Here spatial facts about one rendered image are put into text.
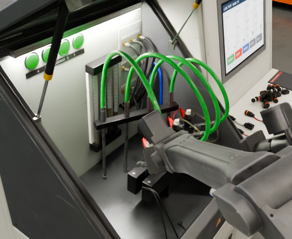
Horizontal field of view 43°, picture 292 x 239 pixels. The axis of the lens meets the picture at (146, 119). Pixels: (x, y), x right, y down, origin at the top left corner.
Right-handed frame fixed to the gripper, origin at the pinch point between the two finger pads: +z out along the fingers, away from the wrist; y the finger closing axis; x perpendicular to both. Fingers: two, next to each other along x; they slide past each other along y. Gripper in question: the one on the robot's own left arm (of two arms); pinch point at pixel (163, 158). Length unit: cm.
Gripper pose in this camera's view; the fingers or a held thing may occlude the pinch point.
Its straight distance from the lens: 100.8
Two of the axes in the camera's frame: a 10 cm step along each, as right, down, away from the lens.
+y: -9.6, 2.5, -0.8
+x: 2.6, 9.5, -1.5
